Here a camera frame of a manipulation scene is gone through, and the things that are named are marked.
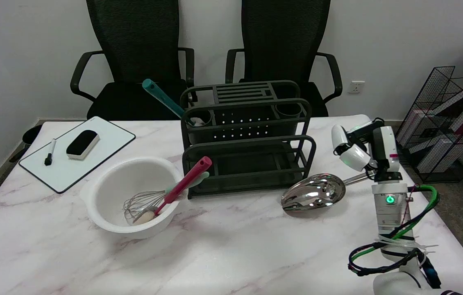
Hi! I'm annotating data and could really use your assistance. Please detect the white book box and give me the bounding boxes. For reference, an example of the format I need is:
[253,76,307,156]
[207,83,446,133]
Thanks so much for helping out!
[417,137,463,173]

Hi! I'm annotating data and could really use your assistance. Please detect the wire whisk mint handle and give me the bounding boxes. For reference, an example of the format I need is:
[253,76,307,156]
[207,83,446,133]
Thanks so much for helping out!
[123,171,210,222]

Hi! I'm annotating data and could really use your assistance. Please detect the white plastic mixing bowl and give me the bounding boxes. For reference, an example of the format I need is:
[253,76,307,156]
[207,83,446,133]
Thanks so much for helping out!
[79,156,185,240]

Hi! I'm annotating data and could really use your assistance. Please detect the black mesh office chair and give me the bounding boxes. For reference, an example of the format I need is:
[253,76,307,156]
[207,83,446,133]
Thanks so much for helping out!
[70,0,195,121]
[225,0,343,118]

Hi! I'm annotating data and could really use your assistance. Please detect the small white whiteboard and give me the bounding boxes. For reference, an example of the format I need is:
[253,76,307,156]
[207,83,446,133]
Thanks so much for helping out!
[18,116,136,194]

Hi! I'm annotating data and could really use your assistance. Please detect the red handled silicone spatula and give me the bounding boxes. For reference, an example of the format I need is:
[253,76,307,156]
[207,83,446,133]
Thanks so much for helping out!
[132,156,213,225]

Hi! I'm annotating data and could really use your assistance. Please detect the shiny steel scoop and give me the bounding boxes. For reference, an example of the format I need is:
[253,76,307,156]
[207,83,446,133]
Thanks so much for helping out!
[281,170,376,212]

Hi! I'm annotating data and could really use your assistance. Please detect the black whiteboard marker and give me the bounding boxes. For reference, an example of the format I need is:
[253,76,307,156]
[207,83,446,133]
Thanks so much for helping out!
[44,138,57,166]

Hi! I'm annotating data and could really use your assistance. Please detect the teal handled spatula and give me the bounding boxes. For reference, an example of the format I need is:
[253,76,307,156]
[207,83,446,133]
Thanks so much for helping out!
[142,79,206,127]

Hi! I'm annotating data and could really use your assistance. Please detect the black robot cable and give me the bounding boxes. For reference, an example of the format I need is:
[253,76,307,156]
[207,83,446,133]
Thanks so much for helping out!
[348,242,442,289]

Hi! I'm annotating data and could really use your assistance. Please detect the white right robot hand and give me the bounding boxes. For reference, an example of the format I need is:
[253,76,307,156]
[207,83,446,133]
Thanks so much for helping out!
[331,118,402,183]

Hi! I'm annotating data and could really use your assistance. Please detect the black round floor object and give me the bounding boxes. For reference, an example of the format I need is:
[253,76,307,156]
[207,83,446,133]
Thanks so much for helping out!
[22,125,43,145]

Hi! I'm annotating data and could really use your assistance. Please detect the black and white eraser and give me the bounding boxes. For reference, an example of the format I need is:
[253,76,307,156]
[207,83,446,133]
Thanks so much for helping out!
[66,130,100,160]

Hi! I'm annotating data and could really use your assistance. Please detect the dark green dish rack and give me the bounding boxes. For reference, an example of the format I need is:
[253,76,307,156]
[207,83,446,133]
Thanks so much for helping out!
[179,80,317,200]

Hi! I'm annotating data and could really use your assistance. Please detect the black wire storage rack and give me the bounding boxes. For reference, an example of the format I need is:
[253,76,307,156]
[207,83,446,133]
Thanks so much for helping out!
[395,66,463,184]

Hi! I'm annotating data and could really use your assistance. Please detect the green robot cable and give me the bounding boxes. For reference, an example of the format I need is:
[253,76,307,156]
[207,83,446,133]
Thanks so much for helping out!
[391,185,440,246]

